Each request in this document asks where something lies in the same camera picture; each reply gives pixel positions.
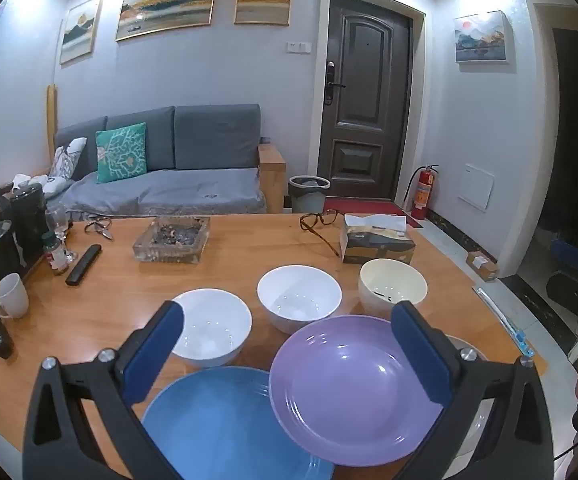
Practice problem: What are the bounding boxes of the white bowl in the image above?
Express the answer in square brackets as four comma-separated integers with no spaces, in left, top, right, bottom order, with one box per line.
[169,288,253,368]
[257,265,343,335]

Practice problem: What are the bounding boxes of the black cylinder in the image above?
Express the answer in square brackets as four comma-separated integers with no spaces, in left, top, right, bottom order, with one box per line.
[0,314,14,359]

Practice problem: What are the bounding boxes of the red fire extinguisher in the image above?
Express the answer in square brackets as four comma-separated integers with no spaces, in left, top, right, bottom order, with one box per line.
[403,164,440,221]

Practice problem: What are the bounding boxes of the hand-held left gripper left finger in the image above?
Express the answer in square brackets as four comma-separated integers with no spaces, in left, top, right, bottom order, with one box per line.
[23,301,186,480]

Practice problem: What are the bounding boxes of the white wall panel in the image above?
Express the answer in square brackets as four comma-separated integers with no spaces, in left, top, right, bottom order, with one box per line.
[457,162,496,211]

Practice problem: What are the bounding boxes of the purple plate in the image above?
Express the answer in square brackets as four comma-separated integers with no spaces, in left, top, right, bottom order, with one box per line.
[269,315,444,467]

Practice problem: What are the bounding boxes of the toothbrush in clear package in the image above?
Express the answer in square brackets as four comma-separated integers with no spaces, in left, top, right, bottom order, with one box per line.
[474,286,536,358]

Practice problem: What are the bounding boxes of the grey sofa cover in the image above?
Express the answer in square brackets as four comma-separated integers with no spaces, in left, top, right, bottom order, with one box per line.
[61,166,268,218]

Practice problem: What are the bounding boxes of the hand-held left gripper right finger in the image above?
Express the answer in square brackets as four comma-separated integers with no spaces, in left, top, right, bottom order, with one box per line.
[390,301,554,480]

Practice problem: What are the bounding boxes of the dark patterned tissue box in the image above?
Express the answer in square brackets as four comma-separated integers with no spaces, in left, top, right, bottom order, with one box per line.
[339,213,416,266]

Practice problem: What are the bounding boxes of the blue plate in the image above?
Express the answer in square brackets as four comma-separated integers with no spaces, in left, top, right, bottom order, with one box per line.
[141,366,337,480]

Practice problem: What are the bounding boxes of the door lock handle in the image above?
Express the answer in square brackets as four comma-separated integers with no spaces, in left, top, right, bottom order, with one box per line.
[323,60,346,106]

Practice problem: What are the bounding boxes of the black cable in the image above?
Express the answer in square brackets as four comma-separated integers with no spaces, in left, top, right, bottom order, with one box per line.
[554,430,578,461]

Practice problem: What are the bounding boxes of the cream bowl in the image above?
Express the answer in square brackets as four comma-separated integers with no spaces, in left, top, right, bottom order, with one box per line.
[359,258,428,320]

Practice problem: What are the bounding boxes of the white patterned cushion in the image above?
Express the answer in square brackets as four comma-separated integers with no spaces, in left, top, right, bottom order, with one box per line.
[44,137,88,196]

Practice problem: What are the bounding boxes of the dark brown door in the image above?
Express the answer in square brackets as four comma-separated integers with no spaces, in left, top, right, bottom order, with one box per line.
[317,0,414,203]

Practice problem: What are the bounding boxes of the glass ashtray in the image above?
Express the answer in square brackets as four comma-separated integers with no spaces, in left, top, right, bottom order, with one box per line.
[133,216,211,264]

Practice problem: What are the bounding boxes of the spice bottle with green cap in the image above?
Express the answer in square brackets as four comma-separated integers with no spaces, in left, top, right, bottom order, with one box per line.
[42,232,70,276]

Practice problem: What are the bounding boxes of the white framed mountain painting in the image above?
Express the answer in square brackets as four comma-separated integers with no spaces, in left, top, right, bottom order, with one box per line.
[454,10,513,66]

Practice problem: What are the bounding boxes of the yellow wooden board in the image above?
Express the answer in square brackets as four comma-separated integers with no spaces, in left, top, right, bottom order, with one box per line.
[45,83,60,171]

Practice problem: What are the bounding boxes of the tortoiseshell eyeglasses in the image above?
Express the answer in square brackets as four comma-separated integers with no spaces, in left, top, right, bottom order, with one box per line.
[299,208,342,258]

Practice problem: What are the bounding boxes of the wine glass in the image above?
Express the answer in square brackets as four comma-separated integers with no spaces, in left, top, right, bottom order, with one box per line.
[45,205,78,263]

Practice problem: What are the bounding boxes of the tall black jug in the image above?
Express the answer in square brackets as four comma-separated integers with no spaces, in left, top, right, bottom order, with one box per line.
[11,183,50,256]

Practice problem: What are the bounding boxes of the grey sofa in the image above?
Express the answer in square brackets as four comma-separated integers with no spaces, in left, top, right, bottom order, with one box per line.
[49,104,287,218]

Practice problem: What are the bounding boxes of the large landscape painting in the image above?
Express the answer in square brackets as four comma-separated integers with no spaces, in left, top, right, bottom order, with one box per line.
[115,0,220,42]

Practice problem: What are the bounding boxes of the small cardboard box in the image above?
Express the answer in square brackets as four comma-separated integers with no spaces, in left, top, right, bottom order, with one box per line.
[465,250,500,282]

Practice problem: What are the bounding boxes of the grey trash bin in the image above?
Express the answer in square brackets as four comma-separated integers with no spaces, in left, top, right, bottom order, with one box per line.
[289,175,330,214]

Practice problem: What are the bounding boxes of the white mug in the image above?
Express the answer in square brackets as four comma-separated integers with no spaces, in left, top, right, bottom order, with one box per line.
[0,273,30,320]

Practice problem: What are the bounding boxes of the teal patterned cushion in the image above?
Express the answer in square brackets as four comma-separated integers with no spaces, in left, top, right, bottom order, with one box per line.
[95,122,148,184]

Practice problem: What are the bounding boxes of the white cloth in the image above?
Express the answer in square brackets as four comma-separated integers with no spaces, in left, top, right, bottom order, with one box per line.
[13,172,52,193]

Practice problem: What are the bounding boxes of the blue bag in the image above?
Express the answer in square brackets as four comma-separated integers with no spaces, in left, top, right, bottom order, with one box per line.
[551,239,578,273]

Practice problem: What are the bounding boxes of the black remote control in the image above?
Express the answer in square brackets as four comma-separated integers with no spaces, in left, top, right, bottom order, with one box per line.
[65,244,102,287]

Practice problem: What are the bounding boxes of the narrow mountain painting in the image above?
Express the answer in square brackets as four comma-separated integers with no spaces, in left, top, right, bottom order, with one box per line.
[60,0,104,65]

